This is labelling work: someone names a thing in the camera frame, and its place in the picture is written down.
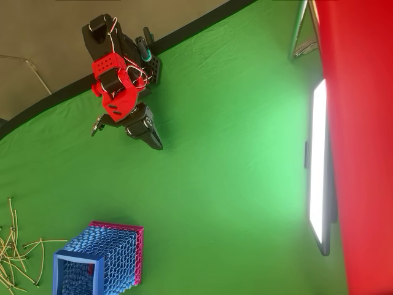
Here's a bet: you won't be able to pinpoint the blue and pink lattice basket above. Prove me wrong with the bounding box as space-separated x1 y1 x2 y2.
52 220 144 295

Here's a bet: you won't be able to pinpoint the green table cloth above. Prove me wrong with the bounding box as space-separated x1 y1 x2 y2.
0 0 349 295

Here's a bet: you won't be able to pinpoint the black monitor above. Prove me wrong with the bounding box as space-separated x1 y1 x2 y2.
303 78 338 258

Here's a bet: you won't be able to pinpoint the chrome tubular stand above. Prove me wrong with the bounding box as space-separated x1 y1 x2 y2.
287 0 322 62

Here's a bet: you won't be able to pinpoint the red smooth foreground object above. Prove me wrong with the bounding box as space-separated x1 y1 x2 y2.
313 0 393 295

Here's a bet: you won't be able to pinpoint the red white servo cable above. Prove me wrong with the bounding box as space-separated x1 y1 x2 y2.
123 62 149 90
106 17 119 55

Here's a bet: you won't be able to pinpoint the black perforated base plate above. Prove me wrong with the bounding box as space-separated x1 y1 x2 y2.
144 53 163 93

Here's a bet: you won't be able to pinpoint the black clamp with teal ring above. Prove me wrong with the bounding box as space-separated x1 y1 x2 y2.
141 26 154 62

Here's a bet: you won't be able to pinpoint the thin grey floor cable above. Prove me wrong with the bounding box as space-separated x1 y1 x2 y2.
0 54 53 95

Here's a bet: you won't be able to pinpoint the white cables at left edge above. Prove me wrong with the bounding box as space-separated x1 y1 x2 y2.
21 238 68 249

